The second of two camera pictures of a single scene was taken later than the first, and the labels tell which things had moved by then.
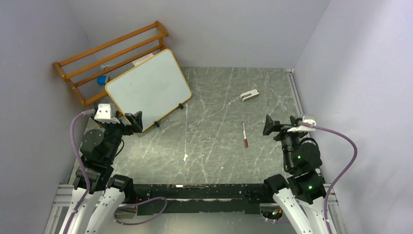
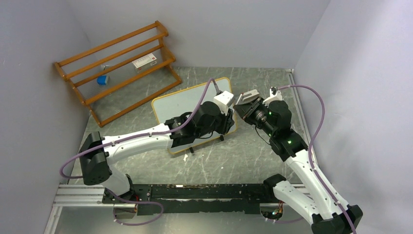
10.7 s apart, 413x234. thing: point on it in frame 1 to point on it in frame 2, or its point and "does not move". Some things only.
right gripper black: x=269 y=125 to x=246 y=110
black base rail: x=200 y=199 does not move
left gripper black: x=134 y=119 to x=228 y=121
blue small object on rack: x=101 y=80 does not move
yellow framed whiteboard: x=156 y=87 to x=176 y=103
